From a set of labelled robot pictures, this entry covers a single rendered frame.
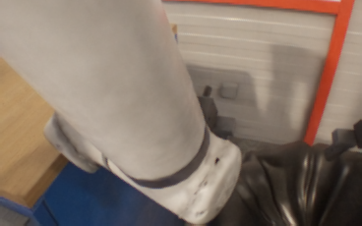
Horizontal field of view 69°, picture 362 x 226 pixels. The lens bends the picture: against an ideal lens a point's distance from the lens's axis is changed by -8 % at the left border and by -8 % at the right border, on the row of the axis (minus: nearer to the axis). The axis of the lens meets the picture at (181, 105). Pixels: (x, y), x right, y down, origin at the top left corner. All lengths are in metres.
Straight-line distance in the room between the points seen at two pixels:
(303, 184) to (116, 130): 0.74
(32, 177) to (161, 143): 0.25
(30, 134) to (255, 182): 0.52
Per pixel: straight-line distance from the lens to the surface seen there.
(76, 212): 0.49
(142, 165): 0.20
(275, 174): 0.78
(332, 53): 1.41
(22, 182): 0.41
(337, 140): 0.56
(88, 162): 0.34
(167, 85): 0.16
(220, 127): 0.53
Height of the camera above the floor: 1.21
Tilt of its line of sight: 37 degrees down
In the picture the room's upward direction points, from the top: 3 degrees counter-clockwise
